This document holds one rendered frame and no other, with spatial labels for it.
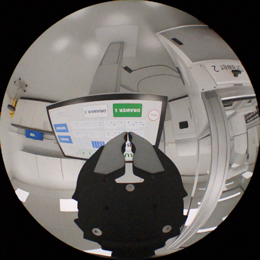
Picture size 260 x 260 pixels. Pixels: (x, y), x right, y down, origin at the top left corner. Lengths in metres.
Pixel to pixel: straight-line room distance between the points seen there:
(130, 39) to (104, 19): 0.42
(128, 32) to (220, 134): 1.11
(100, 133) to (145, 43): 1.11
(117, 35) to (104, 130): 1.02
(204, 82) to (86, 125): 0.49
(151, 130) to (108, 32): 1.08
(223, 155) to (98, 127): 0.45
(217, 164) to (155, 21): 1.22
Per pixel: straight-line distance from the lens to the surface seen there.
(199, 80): 0.39
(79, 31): 1.24
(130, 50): 1.18
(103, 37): 1.14
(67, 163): 2.71
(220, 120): 0.33
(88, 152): 0.41
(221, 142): 0.32
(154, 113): 0.29
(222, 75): 0.42
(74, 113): 0.33
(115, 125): 0.29
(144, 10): 1.14
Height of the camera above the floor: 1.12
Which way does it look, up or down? 11 degrees down
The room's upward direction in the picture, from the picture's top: 179 degrees clockwise
